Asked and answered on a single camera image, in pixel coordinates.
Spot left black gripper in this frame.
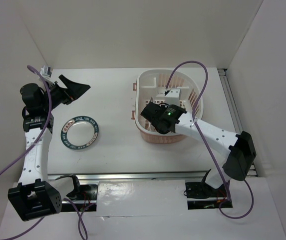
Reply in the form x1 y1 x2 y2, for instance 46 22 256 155
41 74 89 111

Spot dark green rim plate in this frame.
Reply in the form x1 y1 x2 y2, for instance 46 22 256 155
60 115 99 151

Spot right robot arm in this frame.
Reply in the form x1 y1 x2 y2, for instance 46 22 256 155
141 102 256 196

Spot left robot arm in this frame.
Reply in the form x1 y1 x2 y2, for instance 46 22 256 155
7 75 90 221

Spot pink white dish rack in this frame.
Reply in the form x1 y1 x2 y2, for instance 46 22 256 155
132 69 200 144

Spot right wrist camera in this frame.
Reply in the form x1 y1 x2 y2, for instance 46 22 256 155
154 88 181 106

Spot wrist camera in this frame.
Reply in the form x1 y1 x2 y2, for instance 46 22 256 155
154 88 181 106
39 65 52 78

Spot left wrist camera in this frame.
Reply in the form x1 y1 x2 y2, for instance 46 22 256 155
39 65 52 78

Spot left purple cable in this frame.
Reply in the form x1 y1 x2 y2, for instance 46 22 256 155
0 65 91 240

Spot purple cable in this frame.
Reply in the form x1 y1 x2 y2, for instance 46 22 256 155
166 60 255 220
0 65 91 240

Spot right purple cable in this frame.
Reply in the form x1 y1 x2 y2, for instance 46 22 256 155
166 60 255 220

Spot aluminium rail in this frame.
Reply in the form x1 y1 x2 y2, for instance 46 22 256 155
47 169 215 183
217 67 257 176

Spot right side aluminium rail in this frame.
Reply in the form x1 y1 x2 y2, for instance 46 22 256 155
217 67 257 176

